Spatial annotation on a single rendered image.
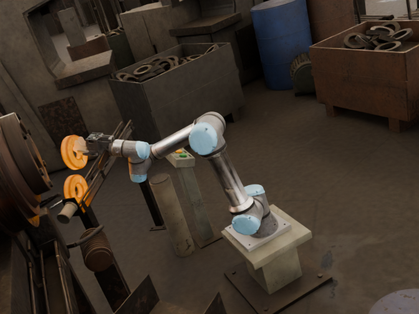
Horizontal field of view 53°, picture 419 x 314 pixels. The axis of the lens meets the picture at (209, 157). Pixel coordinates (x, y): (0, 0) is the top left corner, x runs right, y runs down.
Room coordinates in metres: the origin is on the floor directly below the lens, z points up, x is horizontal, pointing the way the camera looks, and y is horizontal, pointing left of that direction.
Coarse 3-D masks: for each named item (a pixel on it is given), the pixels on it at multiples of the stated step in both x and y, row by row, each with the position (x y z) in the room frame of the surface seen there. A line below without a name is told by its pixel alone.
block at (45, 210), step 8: (40, 216) 1.50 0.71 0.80; (48, 216) 1.50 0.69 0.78; (40, 224) 1.49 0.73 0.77; (48, 224) 1.50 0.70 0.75; (32, 232) 1.48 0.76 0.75; (40, 232) 1.49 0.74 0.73; (48, 232) 1.49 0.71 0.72; (56, 232) 1.50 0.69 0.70; (40, 240) 1.48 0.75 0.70; (48, 240) 1.49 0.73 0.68; (64, 240) 1.56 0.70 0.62; (64, 248) 1.50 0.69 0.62
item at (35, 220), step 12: (0, 180) 1.09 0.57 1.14; (0, 192) 1.09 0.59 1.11; (0, 204) 1.09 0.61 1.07; (12, 204) 1.09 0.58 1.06; (0, 216) 1.10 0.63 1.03; (12, 216) 1.11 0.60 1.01; (24, 216) 1.12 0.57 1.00; (36, 216) 1.29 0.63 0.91; (12, 228) 1.14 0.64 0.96; (24, 228) 1.18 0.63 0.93
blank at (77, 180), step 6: (78, 174) 1.87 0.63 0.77; (66, 180) 1.81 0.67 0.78; (72, 180) 1.81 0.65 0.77; (78, 180) 1.85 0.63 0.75; (84, 180) 1.89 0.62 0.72; (66, 186) 1.78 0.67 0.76; (72, 186) 1.79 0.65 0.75; (78, 186) 1.86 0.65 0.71; (84, 186) 1.87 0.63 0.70; (66, 192) 1.77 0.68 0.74; (72, 192) 1.78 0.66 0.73; (78, 192) 1.86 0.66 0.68; (84, 192) 1.85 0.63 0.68; (78, 198) 1.79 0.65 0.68; (84, 198) 1.83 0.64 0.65
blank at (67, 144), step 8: (72, 136) 1.82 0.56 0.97; (64, 144) 1.76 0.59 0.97; (72, 144) 1.79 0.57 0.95; (64, 152) 1.74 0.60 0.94; (72, 152) 1.77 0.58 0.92; (64, 160) 1.74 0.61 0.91; (72, 160) 1.74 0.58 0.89; (80, 160) 1.79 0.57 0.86; (72, 168) 1.75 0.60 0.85; (80, 168) 1.77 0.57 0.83
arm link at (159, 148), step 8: (208, 112) 1.66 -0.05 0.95; (184, 128) 1.75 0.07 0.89; (224, 128) 1.62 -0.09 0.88; (168, 136) 1.78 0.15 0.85; (176, 136) 1.74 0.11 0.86; (184, 136) 1.72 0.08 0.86; (160, 144) 1.78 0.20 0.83; (168, 144) 1.75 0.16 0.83; (176, 144) 1.73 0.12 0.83; (184, 144) 1.73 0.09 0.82; (152, 152) 1.79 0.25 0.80; (160, 152) 1.77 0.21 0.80; (168, 152) 1.76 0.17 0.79; (152, 160) 1.78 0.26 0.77
